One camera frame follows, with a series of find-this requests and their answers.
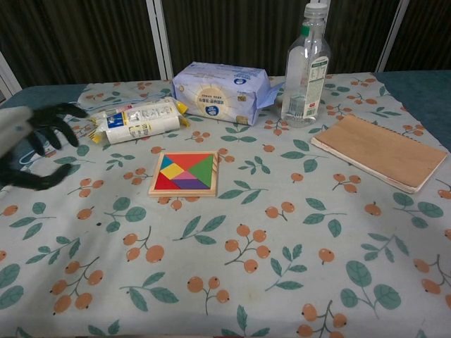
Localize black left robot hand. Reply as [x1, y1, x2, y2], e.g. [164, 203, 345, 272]
[0, 101, 89, 193]

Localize purple parallelogram tangram piece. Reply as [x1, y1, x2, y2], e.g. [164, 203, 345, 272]
[172, 178, 211, 192]

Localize yellow square tangram piece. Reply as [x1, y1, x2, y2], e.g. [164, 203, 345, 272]
[159, 164, 185, 181]

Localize dark pleated curtain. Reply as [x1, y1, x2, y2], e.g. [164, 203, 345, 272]
[0, 0, 451, 89]

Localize snack pack with blue label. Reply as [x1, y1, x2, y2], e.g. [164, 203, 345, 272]
[87, 99, 188, 128]

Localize white snack pack yellow ends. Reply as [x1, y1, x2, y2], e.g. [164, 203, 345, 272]
[90, 115, 192, 145]

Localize red medium triangle piece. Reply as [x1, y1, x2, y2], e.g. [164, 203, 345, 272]
[154, 173, 179, 192]

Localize orange-red large triangle piece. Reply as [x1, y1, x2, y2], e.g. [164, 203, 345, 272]
[163, 154, 213, 173]

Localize green large triangle piece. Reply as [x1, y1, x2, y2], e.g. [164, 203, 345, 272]
[187, 155, 214, 190]

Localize pale blue tissue pack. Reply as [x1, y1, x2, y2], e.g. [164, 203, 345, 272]
[171, 61, 285, 126]

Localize floral orange berry tablecloth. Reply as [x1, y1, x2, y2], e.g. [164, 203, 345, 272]
[0, 72, 451, 338]

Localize clear plastic bottle green label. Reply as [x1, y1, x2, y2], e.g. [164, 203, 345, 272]
[280, 2, 333, 129]

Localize brown cover notebook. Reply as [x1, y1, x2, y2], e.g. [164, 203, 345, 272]
[309, 113, 448, 194]

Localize teal table cover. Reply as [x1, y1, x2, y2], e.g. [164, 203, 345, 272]
[0, 69, 451, 193]

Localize light blue wire hanger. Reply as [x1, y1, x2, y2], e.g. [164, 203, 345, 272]
[19, 92, 171, 170]

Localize white frame post corner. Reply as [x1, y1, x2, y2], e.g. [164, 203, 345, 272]
[0, 51, 23, 104]

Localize white double frame post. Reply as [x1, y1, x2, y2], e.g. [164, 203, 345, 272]
[145, 0, 174, 81]

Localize wooden tangram puzzle tray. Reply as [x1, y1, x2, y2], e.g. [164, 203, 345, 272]
[147, 150, 220, 199]

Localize white slanted frame post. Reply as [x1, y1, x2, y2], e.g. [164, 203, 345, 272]
[374, 0, 414, 73]

